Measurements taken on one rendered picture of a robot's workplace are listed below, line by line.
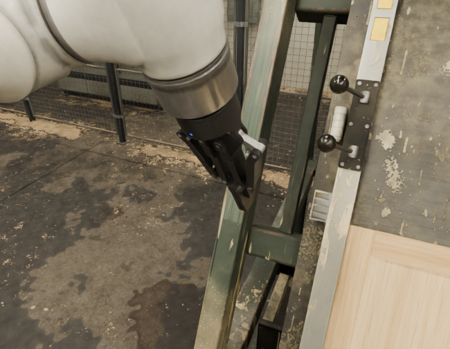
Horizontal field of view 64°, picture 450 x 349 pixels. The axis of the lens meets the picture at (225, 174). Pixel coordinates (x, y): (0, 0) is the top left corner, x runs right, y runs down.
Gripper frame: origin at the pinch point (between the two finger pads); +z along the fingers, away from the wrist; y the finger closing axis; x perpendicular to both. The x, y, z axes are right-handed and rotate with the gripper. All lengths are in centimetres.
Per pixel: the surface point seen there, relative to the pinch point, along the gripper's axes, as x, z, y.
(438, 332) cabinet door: -5, 44, -34
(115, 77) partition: -147, 151, 270
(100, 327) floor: 41, 140, 107
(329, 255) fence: -8.4, 34.3, -9.5
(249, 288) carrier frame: -2, 75, 18
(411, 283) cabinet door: -11.1, 38.9, -26.5
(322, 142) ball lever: -21.1, 11.0, -4.2
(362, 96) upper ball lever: -36.7, 12.5, -6.8
